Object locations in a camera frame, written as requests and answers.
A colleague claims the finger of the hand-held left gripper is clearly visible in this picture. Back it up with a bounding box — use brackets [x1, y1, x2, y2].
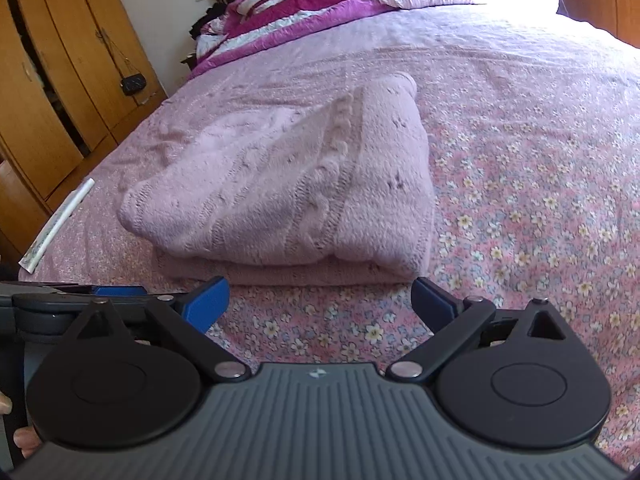
[12, 286, 173, 313]

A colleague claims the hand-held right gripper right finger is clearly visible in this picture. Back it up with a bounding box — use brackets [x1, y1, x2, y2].
[385, 276, 573, 380]

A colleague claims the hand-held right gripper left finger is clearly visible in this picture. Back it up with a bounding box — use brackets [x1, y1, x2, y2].
[65, 276, 251, 381]

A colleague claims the pink cable-knit cardigan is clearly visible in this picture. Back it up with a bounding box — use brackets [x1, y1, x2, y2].
[117, 71, 436, 287]

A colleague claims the dark clothes pile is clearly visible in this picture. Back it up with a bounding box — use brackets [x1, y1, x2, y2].
[189, 4, 229, 42]

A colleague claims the person's left hand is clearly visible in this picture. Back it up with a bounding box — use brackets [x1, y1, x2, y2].
[0, 392, 41, 460]

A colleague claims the small black purse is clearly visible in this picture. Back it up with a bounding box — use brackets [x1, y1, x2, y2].
[95, 25, 147, 97]

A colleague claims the wooden wardrobe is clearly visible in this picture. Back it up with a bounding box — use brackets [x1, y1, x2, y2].
[0, 0, 168, 261]

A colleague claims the purple and white quilt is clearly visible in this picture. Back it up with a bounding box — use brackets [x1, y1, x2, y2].
[189, 0, 401, 81]

